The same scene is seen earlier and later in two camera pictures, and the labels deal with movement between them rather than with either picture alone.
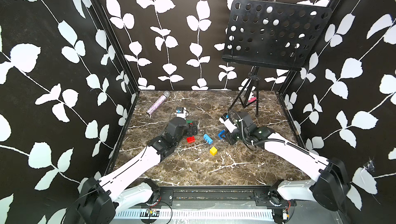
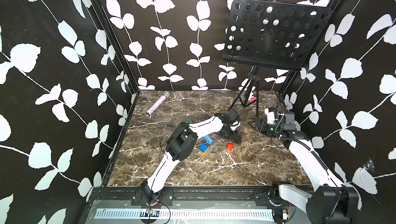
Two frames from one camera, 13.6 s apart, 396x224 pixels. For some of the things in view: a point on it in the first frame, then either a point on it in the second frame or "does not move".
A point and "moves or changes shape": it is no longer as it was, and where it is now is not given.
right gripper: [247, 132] → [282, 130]
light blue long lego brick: [208, 139] does not move
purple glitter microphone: [158, 103] does not move
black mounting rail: [217, 197] does not move
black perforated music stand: [271, 34] does not move
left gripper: [189, 132] → [233, 137]
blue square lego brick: [219, 134] moves or changes shape
